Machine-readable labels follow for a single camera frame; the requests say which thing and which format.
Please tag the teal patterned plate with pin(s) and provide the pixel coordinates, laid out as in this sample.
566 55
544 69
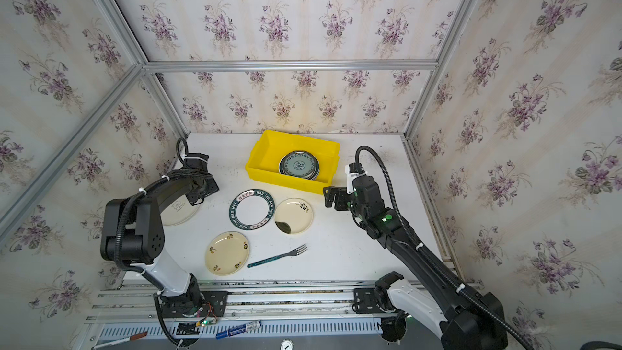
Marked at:
300 164

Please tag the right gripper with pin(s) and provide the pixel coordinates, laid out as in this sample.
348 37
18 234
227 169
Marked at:
343 197

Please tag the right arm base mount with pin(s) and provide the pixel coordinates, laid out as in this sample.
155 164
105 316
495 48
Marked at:
377 300

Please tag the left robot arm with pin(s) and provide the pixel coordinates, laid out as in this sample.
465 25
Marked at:
133 235

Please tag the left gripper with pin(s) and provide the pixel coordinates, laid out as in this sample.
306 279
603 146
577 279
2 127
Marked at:
203 187

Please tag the cream floral plate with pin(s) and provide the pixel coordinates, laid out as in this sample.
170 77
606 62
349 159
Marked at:
227 254

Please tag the cream plate with dark leaf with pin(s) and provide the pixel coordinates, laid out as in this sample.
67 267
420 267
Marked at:
294 216

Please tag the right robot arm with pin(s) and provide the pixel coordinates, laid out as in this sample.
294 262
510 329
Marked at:
455 312

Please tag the yellow plastic bin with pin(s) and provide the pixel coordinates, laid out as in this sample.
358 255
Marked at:
265 158

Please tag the green text-rimmed white plate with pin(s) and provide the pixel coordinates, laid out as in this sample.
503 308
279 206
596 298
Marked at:
251 210

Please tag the red white marker pen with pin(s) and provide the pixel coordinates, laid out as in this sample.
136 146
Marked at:
131 338

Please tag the plain cream plate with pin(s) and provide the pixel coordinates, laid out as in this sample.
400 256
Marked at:
179 212

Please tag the green-handled fork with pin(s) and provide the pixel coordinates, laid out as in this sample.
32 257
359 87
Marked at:
295 252

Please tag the blue marker pen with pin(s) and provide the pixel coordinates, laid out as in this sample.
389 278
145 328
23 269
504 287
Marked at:
238 330

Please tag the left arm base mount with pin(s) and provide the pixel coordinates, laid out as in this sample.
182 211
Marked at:
211 306

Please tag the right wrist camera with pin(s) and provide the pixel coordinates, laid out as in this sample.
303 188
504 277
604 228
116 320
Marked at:
353 171

